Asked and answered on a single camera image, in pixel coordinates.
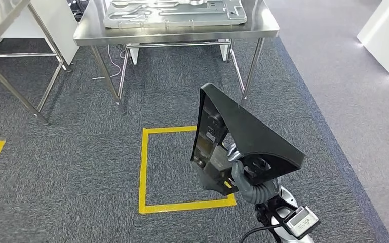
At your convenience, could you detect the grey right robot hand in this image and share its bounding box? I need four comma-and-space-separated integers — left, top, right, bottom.
227, 144, 259, 204

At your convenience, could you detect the grey metal fixture plate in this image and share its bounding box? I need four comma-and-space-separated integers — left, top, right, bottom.
103, 0, 248, 29

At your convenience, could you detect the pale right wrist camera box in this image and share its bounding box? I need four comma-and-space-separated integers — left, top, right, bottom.
283, 206, 321, 240

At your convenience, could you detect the black cable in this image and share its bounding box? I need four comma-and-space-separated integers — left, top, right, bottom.
240, 224, 283, 243

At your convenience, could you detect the stainless steel workbench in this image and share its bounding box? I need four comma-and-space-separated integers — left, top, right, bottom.
73, 0, 280, 105

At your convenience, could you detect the white cabinet panel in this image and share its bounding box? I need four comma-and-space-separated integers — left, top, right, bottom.
0, 0, 80, 66

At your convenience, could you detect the black plastic plate part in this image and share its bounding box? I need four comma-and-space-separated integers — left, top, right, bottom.
190, 83, 306, 196

